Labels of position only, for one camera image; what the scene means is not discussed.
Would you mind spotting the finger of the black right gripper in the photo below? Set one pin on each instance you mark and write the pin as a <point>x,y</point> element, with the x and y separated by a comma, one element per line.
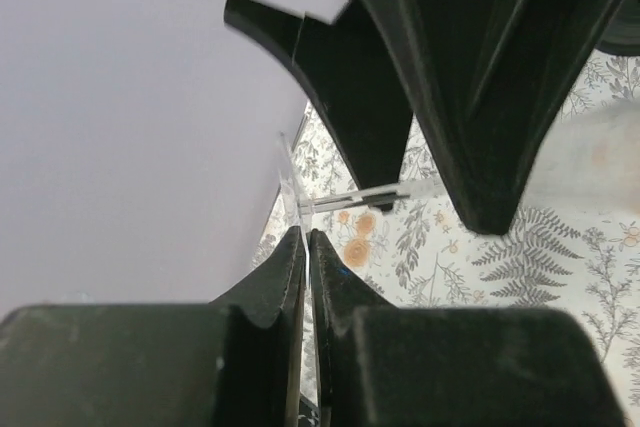
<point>485,79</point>
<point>346,72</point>

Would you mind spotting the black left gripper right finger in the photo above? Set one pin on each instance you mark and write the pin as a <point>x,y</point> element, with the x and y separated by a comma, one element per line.
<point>381,365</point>

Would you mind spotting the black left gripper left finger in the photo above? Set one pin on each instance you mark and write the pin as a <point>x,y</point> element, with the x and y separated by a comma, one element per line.
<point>232,362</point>

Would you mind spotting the clear wine glass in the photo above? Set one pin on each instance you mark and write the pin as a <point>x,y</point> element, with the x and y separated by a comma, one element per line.
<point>300,207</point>

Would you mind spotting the floral patterned table mat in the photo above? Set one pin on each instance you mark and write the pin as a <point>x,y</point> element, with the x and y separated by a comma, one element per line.
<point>573,244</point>

